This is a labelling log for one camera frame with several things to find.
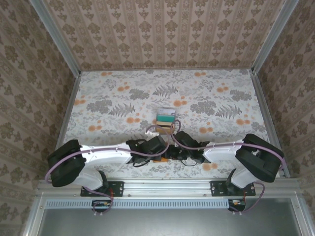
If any tan card with black stripe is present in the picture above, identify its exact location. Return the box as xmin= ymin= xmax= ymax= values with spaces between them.
xmin=155 ymin=119 xmax=176 ymax=135

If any teal card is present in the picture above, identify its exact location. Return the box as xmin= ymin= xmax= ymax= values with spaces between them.
xmin=156 ymin=113 xmax=176 ymax=122

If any white grey card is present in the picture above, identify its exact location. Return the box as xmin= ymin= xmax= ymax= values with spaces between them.
xmin=158 ymin=107 xmax=176 ymax=116

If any black connector board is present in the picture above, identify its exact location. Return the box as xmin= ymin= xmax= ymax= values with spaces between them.
xmin=92 ymin=200 xmax=114 ymax=213

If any grey metal sheet panel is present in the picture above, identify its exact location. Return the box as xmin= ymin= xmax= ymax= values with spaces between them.
xmin=36 ymin=198 xmax=304 ymax=236

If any thin black right gripper cable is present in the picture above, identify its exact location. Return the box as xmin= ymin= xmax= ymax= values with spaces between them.
xmin=181 ymin=157 xmax=198 ymax=166

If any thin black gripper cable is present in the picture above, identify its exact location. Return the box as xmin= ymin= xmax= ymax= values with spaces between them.
xmin=181 ymin=157 xmax=198 ymax=166
xmin=131 ymin=157 xmax=149 ymax=168

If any thin black left gripper cable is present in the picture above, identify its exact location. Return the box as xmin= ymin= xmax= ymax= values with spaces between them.
xmin=131 ymin=157 xmax=149 ymax=168

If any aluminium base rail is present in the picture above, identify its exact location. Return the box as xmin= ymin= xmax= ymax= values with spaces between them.
xmin=38 ymin=178 xmax=306 ymax=198

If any grey slotted cable duct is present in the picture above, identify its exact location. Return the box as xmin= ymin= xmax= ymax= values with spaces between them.
xmin=45 ymin=198 xmax=231 ymax=209

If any aluminium table edge rail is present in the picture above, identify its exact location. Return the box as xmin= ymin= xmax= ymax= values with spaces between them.
xmin=53 ymin=72 xmax=82 ymax=181
xmin=251 ymin=70 xmax=291 ymax=179

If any aluminium frame post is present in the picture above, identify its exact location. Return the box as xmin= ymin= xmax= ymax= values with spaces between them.
xmin=29 ymin=0 xmax=82 ymax=77
xmin=251 ymin=0 xmax=300 ymax=74

